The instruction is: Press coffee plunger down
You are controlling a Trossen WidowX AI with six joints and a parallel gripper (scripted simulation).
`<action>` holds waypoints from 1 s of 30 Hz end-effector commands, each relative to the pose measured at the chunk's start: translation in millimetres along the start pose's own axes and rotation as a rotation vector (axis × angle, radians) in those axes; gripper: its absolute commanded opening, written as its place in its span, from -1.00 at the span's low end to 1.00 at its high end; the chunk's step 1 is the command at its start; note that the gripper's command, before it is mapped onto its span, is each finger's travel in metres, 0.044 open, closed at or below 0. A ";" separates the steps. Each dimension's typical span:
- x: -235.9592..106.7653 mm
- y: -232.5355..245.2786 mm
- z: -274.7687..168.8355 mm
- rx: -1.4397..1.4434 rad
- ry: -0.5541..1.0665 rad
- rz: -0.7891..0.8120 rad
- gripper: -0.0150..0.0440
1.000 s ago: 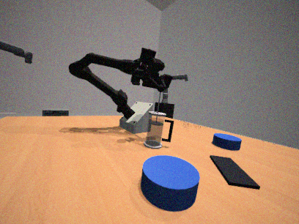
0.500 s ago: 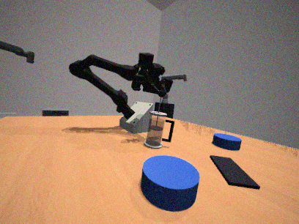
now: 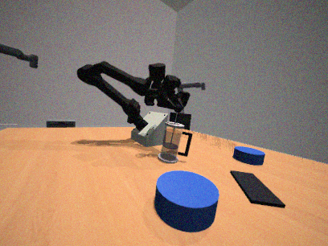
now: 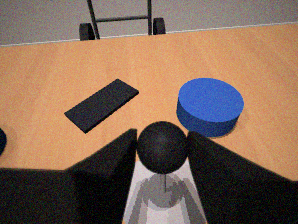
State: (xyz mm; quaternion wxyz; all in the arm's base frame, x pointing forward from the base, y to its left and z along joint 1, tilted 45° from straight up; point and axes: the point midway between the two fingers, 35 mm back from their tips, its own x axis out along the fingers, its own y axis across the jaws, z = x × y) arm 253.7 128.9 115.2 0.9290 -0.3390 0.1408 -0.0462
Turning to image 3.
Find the blue short cylinder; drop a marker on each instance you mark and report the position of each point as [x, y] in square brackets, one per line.
[249, 155]
[186, 201]

